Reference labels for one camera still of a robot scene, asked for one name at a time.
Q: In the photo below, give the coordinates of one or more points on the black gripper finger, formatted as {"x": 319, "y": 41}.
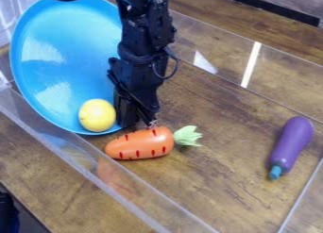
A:
{"x": 148, "y": 117}
{"x": 126, "y": 109}

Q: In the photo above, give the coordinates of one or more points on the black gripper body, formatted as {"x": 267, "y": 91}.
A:
{"x": 137, "y": 76}

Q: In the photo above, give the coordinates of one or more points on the orange toy carrot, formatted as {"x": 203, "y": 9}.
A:
{"x": 152, "y": 143}

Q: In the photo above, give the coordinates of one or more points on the blue round tray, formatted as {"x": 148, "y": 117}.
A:
{"x": 62, "y": 43}

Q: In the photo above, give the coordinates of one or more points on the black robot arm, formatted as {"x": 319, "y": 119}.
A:
{"x": 148, "y": 30}

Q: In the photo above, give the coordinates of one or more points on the yellow toy lemon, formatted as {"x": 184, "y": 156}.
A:
{"x": 97, "y": 115}

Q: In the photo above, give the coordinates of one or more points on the purple toy eggplant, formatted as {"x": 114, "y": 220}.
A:
{"x": 297, "y": 135}

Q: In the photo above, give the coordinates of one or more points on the white curtain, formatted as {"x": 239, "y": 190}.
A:
{"x": 11, "y": 11}

